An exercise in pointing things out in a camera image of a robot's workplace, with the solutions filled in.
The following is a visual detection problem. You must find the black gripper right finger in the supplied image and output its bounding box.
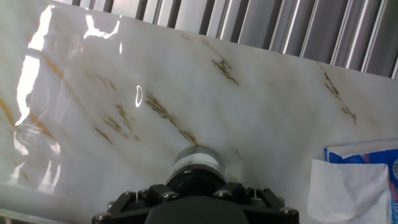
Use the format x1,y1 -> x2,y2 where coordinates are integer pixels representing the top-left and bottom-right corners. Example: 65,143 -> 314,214
213,183 -> 300,224

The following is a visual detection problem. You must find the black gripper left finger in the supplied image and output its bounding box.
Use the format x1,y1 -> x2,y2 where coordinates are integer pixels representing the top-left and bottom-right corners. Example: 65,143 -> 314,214
91,183 -> 180,224

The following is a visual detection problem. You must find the black jar lid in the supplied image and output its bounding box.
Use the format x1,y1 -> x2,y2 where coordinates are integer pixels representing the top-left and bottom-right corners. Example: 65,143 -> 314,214
165,164 -> 227,197

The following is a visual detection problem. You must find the blue tissue pack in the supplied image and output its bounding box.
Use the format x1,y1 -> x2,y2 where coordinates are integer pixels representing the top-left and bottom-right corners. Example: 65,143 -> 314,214
307,138 -> 398,224

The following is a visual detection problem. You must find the white marble board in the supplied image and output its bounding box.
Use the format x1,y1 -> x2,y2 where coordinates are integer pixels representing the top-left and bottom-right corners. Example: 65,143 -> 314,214
0,0 -> 398,224

